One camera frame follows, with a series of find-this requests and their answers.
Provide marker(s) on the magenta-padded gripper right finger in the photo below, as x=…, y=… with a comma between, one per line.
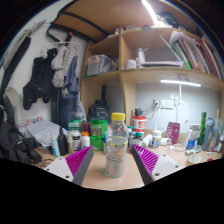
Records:
x=156, y=164

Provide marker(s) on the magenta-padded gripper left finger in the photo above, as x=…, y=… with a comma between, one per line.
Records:
x=71, y=165

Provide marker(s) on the clear yellow-capped drink bottle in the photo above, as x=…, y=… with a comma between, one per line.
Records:
x=116, y=150

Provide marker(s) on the black plastic bottle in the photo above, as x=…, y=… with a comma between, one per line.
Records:
x=62, y=143

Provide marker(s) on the small white blue-labelled bottle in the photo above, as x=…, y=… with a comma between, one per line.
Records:
x=156, y=139

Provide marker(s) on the magenta box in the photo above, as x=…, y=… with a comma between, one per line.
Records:
x=173, y=132

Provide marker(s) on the pale grey oblong case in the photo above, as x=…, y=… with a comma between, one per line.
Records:
x=193, y=152

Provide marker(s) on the green jar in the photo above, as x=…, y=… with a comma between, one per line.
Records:
x=98, y=133

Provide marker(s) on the spoon in cream mug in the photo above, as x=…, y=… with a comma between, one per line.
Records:
x=195, y=148

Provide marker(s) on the white paper stack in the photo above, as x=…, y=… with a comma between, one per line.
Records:
x=45, y=131

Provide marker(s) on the red and white canister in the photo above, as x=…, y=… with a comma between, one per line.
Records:
x=139, y=123

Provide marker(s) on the blue and white carton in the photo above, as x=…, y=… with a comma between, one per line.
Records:
x=192, y=136

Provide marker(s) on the tall dark green tube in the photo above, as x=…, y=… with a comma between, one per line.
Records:
x=203, y=128

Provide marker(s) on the black box device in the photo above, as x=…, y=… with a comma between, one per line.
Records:
x=98, y=111

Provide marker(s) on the black bag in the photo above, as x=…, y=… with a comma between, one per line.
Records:
x=15, y=143

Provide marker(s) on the grey shaker bottle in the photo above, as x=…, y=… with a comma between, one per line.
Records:
x=208, y=133

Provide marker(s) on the white LED light bar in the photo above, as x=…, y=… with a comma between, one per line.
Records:
x=180, y=82

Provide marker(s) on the hanging dark clothes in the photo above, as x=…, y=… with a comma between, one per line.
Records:
x=43, y=80

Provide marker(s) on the wooden shelf unit with books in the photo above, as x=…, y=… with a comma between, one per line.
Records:
x=133, y=50

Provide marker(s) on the bright ceiling tube light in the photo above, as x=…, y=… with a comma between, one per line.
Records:
x=150, y=13

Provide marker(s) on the white wall power outlet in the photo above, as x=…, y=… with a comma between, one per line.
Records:
x=165, y=104

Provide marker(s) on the black metal frame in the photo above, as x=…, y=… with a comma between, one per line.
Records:
x=76, y=20

